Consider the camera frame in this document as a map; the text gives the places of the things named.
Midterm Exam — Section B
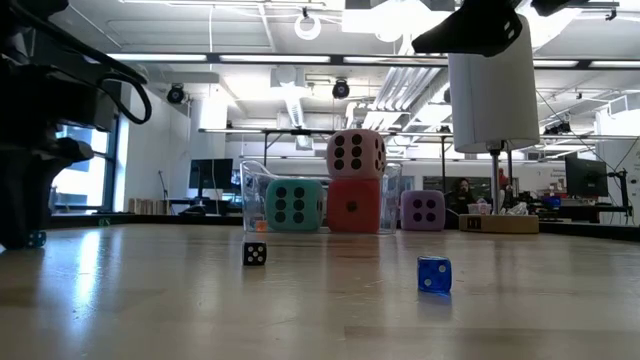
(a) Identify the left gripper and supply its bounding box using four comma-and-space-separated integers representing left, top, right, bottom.
0, 62, 124, 251

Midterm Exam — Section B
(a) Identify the small black die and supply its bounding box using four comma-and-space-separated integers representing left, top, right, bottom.
242, 241, 268, 267

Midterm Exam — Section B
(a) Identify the large teal foam die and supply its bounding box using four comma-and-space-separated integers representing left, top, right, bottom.
264, 178, 325, 233

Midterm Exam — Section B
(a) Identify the large pink foam die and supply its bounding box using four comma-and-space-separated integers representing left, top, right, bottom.
325, 128, 388, 181

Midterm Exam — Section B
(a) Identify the large red foam die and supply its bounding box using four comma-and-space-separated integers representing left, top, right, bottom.
326, 177, 382, 235

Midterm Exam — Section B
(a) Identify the large purple foam die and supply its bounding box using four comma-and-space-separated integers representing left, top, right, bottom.
399, 189, 447, 232

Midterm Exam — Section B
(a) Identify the small translucent blue die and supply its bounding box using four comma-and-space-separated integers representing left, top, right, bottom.
417, 255, 454, 294

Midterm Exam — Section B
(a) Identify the large window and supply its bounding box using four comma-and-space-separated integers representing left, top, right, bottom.
49, 117, 126, 214

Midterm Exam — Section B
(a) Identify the stack of wooden blocks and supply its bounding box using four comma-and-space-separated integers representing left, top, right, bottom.
127, 197, 172, 216

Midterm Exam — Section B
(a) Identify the black computer monitor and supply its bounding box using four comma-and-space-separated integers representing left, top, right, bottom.
188, 158, 235, 202
564, 155, 610, 199

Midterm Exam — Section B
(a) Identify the long ceiling light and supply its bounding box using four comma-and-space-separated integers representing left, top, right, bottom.
589, 59, 640, 69
219, 53, 331, 64
532, 59, 581, 69
342, 55, 449, 65
107, 53, 209, 63

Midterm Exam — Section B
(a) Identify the clear plastic container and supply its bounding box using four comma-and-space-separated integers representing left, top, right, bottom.
239, 159, 404, 235

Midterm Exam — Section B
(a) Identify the white shade table lamp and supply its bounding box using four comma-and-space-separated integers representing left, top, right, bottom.
447, 13, 541, 235

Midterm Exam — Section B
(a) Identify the clear plastic wrap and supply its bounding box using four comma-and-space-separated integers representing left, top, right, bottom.
499, 202, 531, 217

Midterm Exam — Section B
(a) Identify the white ring ceiling lamp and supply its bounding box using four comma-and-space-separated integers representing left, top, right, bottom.
293, 13, 323, 42

